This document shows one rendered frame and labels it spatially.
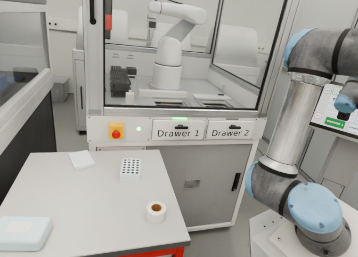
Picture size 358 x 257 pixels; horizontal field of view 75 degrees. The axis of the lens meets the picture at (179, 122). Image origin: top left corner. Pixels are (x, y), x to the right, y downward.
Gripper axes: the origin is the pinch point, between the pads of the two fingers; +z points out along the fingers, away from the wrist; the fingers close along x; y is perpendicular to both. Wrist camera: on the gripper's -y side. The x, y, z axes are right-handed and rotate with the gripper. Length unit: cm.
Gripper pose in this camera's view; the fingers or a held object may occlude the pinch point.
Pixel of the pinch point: (341, 112)
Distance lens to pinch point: 143.5
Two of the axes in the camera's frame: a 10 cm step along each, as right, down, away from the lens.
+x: -8.2, -3.2, 4.8
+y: 4.5, -8.7, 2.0
